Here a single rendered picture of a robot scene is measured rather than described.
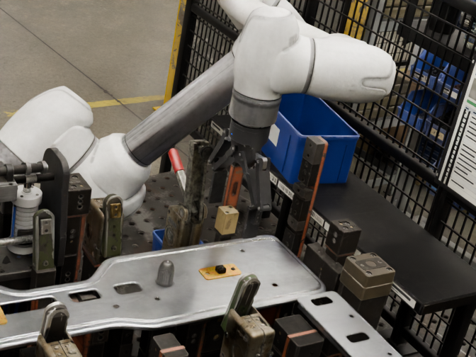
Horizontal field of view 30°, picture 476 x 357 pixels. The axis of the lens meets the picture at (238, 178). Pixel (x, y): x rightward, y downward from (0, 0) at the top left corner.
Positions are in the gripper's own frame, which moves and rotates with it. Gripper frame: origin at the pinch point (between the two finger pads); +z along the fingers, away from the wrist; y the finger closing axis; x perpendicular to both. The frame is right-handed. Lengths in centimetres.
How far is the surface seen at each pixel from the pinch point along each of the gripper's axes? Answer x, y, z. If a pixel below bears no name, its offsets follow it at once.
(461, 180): -54, -6, -5
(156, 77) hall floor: -159, 327, 113
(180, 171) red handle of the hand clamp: 0.2, 21.4, 1.7
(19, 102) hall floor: -64, 301, 114
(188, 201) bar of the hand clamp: 1.8, 13.5, 4.5
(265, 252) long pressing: -13.5, 4.1, 13.6
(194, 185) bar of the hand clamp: 0.3, 14.8, 1.5
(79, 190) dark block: 24.3, 18.0, 2.0
